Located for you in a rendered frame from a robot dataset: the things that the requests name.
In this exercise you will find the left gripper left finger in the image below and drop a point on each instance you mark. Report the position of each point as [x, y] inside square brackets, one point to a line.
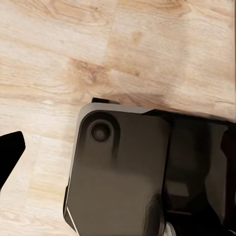
[12, 146]

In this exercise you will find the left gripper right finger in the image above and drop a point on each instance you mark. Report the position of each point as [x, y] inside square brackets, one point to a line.
[228, 146]

